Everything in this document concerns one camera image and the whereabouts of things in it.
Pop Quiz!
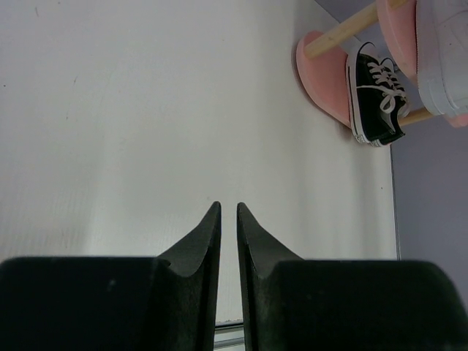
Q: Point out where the aluminium rail frame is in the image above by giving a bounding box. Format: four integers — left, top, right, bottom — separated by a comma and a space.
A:
214, 320, 246, 351

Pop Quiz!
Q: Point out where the black canvas sneaker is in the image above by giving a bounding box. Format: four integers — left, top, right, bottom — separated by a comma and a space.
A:
346, 42, 410, 147

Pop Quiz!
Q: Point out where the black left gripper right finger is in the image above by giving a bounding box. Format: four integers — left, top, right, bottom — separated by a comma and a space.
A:
237, 203, 467, 350

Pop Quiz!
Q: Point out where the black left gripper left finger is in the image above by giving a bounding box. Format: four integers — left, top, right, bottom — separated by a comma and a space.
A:
1, 203, 222, 350

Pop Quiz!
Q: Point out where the pink shoe shelf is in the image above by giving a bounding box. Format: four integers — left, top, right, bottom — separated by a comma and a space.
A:
295, 1, 467, 128

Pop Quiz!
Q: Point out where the white sneaker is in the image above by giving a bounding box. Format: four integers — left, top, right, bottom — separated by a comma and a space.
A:
416, 1, 467, 118

